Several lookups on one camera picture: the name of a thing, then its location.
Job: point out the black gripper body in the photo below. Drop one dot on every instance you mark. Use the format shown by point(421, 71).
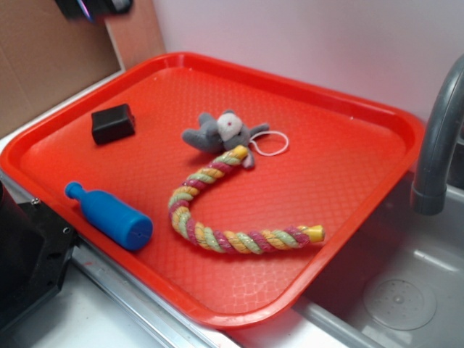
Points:
point(93, 10)

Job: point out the brown cardboard panel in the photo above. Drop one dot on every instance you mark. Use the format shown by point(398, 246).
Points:
point(46, 59)

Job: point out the black rectangular block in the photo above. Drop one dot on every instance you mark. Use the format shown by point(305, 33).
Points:
point(112, 124)

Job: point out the grey plush mouse toy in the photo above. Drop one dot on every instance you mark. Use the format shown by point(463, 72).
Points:
point(226, 133)

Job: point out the blue plastic bottle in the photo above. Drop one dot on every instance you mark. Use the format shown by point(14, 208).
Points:
point(128, 227)

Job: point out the red plastic tray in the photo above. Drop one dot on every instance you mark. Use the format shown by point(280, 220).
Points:
point(345, 155)

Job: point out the grey toy faucet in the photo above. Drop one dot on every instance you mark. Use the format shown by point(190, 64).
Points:
point(440, 162)

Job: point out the grey toy sink basin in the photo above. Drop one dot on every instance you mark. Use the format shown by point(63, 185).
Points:
point(398, 282)

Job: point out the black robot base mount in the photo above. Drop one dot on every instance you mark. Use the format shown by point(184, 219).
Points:
point(36, 246)

